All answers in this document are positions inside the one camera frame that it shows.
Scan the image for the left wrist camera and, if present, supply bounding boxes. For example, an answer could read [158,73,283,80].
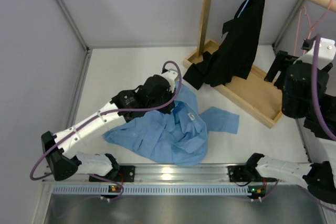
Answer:
[161,69,177,91]

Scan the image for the aluminium mounting rail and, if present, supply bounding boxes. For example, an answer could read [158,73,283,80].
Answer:
[43,163,310,183]

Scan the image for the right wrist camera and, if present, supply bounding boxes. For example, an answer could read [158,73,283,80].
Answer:
[300,38,335,70]

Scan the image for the black shirt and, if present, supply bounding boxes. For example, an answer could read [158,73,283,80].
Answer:
[183,0,265,90]

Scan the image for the light blue shirt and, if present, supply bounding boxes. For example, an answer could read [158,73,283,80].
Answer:
[103,85,239,166]

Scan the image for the grey slotted cable duct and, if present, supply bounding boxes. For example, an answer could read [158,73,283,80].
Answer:
[52,184,265,196]

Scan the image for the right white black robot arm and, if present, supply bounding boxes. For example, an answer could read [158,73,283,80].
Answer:
[243,54,335,204]

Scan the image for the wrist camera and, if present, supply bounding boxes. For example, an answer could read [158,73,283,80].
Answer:
[161,69,177,91]
[300,38,335,70]

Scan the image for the pink wire hanger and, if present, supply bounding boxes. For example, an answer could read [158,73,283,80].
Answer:
[292,0,333,57]

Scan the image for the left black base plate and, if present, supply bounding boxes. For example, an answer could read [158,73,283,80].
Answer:
[104,165,135,183]

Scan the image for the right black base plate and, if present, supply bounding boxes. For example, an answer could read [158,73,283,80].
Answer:
[227,165,251,183]

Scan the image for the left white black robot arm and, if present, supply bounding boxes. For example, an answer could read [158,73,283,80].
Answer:
[41,71,176,182]

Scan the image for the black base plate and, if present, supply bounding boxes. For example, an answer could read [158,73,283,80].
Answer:
[227,165,251,183]
[104,165,135,183]

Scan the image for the wooden clothes rack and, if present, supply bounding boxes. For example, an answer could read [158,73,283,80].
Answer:
[183,0,335,128]

